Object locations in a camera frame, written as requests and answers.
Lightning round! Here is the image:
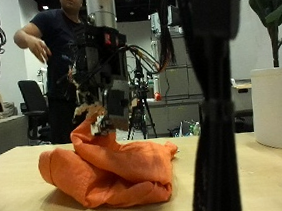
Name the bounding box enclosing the orange button-up shirt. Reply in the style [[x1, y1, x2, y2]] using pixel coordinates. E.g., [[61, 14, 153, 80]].
[[33, 106, 184, 211]]

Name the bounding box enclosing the brown cushion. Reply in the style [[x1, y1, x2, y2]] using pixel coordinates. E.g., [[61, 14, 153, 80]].
[[0, 100, 19, 119]]

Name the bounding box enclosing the grey sofa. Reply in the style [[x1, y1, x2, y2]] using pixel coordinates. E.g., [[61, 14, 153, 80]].
[[0, 112, 34, 161]]

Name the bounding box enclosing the black office chair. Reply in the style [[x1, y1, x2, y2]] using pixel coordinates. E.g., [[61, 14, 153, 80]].
[[17, 78, 53, 146]]

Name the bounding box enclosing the person in dark T-shirt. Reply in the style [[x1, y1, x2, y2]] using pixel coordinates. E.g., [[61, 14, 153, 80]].
[[9, 0, 102, 149]]

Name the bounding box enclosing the small red ball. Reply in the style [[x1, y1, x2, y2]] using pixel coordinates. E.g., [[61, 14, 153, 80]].
[[153, 91, 164, 103]]

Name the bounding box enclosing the grey drawer cabinet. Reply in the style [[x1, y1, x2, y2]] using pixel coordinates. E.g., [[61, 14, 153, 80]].
[[150, 29, 203, 102]]

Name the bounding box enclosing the grey boxy monitor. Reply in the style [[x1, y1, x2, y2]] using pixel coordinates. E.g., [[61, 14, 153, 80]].
[[149, 4, 183, 37]]

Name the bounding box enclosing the green plastic bottle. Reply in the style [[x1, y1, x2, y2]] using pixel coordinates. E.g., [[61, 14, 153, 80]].
[[189, 121, 202, 138]]

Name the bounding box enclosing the white storage box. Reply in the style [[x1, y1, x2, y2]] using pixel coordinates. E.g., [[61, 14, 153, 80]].
[[230, 81, 255, 113]]

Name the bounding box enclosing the dark side table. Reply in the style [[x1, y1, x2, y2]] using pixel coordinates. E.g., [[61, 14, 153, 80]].
[[231, 108, 256, 135]]

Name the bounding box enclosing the white round planter pot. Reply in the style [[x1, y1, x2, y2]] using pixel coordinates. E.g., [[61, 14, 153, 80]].
[[247, 66, 282, 155]]

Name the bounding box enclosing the black camera tripod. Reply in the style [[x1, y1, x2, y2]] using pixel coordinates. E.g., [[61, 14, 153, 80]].
[[119, 55, 158, 142]]

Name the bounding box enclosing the black and orange cable bundle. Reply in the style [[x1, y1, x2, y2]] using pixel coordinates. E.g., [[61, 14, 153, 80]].
[[117, 0, 179, 78]]

